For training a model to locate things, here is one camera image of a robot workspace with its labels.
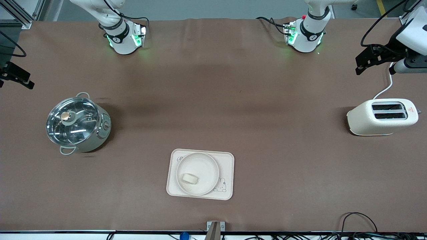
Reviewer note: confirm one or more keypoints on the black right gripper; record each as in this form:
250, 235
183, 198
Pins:
12, 72

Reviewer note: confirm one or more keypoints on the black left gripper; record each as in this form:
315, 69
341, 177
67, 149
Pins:
391, 50

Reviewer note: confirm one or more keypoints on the round cream plate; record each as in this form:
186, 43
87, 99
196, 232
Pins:
203, 166

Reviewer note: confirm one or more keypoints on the white steamed bun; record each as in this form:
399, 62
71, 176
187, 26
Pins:
190, 179

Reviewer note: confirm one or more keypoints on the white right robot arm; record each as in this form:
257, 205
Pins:
121, 41

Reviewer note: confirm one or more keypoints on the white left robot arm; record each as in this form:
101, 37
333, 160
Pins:
308, 36

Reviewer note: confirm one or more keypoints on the cream two-slot toaster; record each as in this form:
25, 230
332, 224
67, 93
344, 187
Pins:
380, 125

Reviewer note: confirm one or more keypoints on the glass pot lid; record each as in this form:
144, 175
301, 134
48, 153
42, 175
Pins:
71, 120

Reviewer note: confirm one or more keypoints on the stainless steel electric pot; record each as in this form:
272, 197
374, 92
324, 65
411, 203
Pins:
100, 133

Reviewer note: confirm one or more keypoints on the brown table cover mat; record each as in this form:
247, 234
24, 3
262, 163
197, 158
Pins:
213, 100

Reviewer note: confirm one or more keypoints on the cream rabbit print tray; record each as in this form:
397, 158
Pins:
225, 163

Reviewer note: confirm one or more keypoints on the blue round cap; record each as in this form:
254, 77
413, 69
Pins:
184, 236

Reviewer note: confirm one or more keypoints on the aluminium frame profile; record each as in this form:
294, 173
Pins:
20, 13

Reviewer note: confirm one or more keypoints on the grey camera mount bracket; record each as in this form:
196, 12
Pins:
215, 228

